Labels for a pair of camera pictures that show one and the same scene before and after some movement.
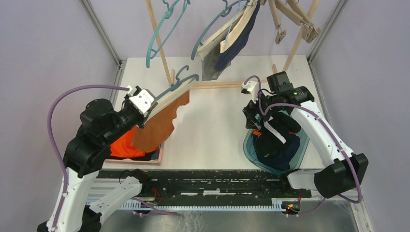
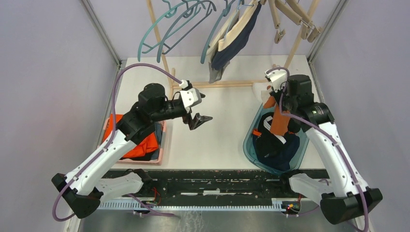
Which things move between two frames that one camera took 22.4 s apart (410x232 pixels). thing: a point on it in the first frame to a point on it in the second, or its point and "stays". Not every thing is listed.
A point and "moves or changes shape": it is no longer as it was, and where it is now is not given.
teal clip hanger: x=226 y=12 to x=224 y=14
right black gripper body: x=251 y=109 to x=277 y=95
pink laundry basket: x=158 y=162 stays
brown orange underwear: x=159 y=125 to x=280 y=123
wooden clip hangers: x=296 y=11 stays
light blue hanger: x=239 y=6 stays
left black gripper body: x=129 y=117 to x=178 y=112
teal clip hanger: x=179 y=82 to x=212 y=7
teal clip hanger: x=168 y=13 moves or changes shape
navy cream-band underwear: x=237 y=36 stays
